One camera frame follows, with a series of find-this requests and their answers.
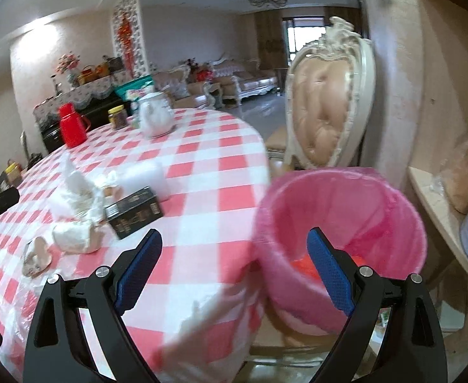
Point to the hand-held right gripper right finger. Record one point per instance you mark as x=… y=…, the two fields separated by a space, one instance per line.
x=329 y=271

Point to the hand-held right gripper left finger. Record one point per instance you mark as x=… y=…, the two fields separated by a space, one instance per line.
x=138 y=271

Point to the black cardboard box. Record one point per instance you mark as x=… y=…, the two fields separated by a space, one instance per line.
x=134 y=213

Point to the pink lined trash bin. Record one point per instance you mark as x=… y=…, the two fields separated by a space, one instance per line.
x=337 y=207

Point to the white tissue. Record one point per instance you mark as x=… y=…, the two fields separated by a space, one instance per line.
x=78 y=199
x=74 y=237

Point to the small crumpled wrapper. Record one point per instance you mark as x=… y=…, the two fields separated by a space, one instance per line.
x=36 y=259

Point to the red thermos jug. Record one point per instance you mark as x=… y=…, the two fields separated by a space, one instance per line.
x=70 y=127

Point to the cream shelf board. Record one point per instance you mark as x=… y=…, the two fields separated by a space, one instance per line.
x=429 y=199

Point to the red checkered tablecloth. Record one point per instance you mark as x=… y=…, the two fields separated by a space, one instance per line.
x=218 y=159

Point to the black piano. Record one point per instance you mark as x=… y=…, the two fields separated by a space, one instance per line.
x=94 y=105

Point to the lace piano cover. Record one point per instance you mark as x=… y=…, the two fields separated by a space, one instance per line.
x=86 y=89

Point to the yellow lid glass jar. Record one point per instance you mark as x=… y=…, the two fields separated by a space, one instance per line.
x=117 y=119

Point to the white ceramic teapot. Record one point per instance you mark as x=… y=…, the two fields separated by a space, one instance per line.
x=156 y=117

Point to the orange woven basket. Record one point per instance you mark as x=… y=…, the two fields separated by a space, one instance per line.
x=86 y=75

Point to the pink flower bouquet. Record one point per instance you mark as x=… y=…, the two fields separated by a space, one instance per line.
x=67 y=64

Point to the clear bag of brown powder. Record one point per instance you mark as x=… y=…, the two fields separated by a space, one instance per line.
x=461 y=175

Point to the cream upholstered chair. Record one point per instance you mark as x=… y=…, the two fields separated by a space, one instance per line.
x=321 y=107

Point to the green cardboard box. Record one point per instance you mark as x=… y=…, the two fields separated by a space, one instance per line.
x=134 y=85

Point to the dark handbag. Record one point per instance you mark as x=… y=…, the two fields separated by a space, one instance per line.
x=115 y=64

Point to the cream armchair sofa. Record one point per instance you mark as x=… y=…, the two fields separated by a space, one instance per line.
x=194 y=89

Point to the white lattice room divider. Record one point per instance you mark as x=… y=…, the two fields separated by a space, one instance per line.
x=136 y=54

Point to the long cream sofa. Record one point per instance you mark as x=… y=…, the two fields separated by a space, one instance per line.
x=254 y=81

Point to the red gift box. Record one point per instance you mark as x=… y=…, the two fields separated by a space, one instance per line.
x=204 y=74

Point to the balcony window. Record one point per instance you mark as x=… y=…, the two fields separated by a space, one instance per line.
x=302 y=40

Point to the brown curtain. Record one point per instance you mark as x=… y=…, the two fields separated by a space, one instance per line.
x=268 y=40

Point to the red knot wall ornament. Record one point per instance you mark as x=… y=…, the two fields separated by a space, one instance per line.
x=124 y=36

